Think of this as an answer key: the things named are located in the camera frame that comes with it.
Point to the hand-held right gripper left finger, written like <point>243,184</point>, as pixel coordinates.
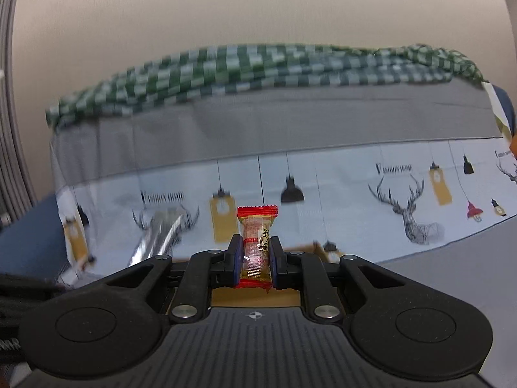
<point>236,260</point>

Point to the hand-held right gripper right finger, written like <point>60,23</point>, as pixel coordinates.
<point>276,262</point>

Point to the small red candy packet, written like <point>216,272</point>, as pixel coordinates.
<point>256,250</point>

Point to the brown cardboard box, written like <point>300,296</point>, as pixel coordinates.
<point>258,298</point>

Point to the purple white stick sachet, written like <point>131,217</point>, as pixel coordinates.
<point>159,238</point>

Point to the grey curtain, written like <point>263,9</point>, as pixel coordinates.
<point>12,129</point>

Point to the green checked cloth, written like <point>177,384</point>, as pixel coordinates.
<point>242,68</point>

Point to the orange cushion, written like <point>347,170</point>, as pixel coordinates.
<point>513,147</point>

